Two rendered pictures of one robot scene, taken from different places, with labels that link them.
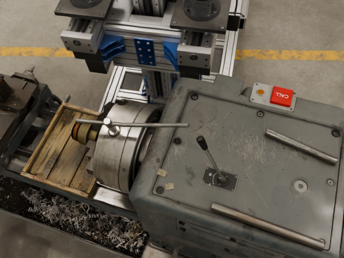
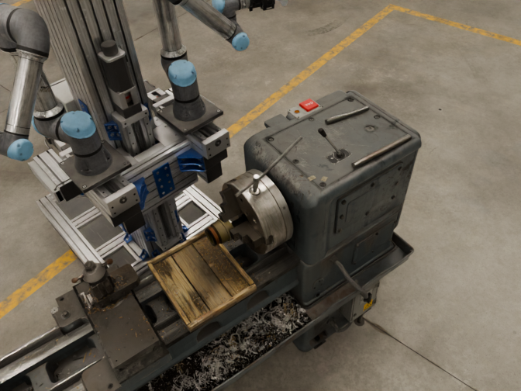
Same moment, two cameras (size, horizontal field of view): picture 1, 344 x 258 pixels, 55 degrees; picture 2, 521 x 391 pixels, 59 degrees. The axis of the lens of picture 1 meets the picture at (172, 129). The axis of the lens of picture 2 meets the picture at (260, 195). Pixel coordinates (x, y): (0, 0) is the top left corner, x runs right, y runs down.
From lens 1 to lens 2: 1.19 m
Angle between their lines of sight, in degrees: 35
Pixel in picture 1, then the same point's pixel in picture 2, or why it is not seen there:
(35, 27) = not seen: outside the picture
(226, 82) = (274, 121)
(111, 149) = (265, 202)
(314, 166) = (362, 117)
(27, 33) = not seen: outside the picture
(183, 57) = (211, 148)
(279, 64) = not seen: hidden behind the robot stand
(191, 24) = (197, 122)
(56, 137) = (176, 285)
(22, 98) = (127, 272)
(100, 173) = (270, 228)
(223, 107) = (291, 130)
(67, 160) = (207, 287)
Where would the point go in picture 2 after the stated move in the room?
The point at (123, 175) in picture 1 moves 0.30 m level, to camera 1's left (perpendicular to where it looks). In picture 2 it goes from (285, 212) to (241, 274)
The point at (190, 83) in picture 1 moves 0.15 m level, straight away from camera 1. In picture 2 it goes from (258, 136) to (229, 122)
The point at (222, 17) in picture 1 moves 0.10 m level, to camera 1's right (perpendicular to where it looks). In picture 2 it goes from (210, 106) to (222, 95)
